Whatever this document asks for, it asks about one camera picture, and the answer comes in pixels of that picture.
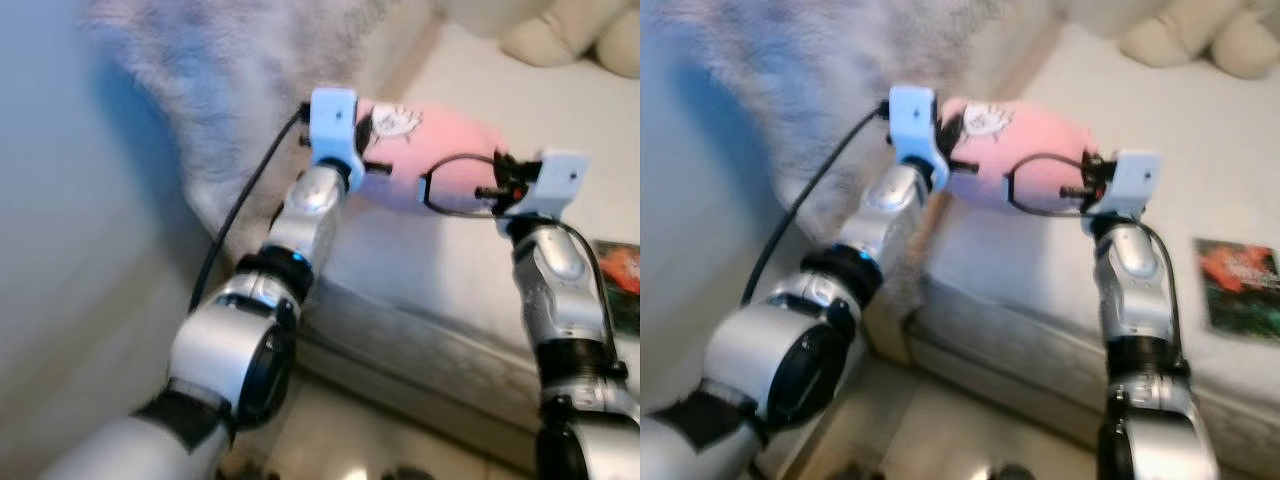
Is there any dark glossy paperback book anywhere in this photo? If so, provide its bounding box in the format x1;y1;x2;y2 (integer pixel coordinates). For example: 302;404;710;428
590;240;641;336
1195;238;1280;346

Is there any grey fluffy blanket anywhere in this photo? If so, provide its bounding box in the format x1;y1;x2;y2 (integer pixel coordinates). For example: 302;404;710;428
690;0;1066;301
85;0;441;236

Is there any white quilted bed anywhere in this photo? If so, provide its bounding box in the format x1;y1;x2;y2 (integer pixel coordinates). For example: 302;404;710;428
295;20;641;476
865;20;1280;476

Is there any pink printed pillow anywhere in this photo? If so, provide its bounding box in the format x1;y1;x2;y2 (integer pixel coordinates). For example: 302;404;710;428
940;97;1101;216
355;97;511;216

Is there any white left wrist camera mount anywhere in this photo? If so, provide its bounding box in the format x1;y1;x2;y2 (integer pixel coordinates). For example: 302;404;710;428
888;85;951;191
308;88;366;186

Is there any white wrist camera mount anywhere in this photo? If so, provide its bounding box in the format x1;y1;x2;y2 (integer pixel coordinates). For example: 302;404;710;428
308;88;366;186
1085;150;1163;223
500;150;591;223
888;85;951;191

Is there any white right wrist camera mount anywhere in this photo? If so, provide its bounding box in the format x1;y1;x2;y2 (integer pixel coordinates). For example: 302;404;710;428
500;150;591;223
1085;150;1163;223

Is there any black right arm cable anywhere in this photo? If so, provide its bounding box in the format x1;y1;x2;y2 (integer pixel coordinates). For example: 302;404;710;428
418;153;619;346
1005;153;1189;346

